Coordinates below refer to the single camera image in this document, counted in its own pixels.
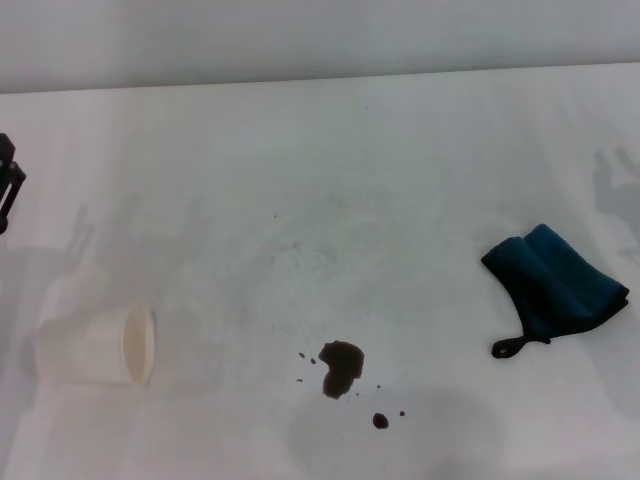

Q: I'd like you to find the white paper cup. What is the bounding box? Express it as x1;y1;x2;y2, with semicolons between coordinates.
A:
33;303;158;388

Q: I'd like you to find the blue rag with black loop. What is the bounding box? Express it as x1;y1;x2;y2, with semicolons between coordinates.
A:
480;223;632;360

